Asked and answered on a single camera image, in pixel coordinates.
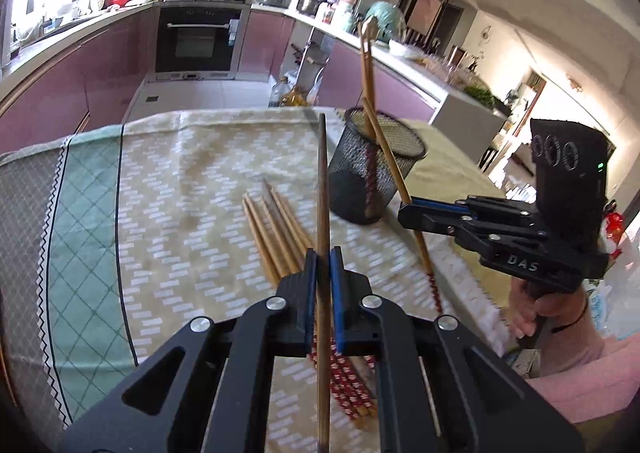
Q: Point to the pink kitchen cabinets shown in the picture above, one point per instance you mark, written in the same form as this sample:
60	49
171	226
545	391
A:
75	73

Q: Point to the teal vase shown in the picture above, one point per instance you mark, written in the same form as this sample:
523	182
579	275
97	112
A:
390	18

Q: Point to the black mesh utensil holder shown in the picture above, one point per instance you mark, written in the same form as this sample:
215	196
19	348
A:
350	173

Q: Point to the person's right forearm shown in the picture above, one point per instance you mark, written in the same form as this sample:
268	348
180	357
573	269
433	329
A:
590	383

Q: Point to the stainless steel pot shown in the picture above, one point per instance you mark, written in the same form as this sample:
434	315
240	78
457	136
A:
310	3

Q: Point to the white bowl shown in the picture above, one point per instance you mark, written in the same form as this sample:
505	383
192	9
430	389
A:
405	50

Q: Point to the wall clock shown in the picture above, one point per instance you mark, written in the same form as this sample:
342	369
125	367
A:
484	36

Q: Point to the wooden chopstick red patterned end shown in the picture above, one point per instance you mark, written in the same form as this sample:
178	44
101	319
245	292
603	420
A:
283	218
257	233
276	260
369	83
295	223
322	183
387	158
276	238

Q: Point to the person's right hand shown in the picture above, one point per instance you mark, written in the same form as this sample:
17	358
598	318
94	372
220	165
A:
565	303

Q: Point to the black built-in oven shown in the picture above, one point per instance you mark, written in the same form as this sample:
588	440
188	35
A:
195	40

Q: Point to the pink wall picture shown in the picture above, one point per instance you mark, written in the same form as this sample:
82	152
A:
428	13

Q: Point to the green leafy vegetables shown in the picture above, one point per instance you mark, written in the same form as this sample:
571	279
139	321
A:
479	95

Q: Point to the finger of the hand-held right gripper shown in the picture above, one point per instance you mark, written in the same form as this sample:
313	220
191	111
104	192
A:
500	213
440	220

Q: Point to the red canister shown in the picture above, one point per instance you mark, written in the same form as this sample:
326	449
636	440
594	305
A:
614	228

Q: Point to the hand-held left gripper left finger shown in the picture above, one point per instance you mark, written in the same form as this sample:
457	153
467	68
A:
311	303

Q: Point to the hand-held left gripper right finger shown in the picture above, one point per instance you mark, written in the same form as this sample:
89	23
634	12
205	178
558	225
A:
340	303

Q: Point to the patterned beige green tablecloth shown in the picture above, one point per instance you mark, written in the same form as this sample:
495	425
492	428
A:
175	208

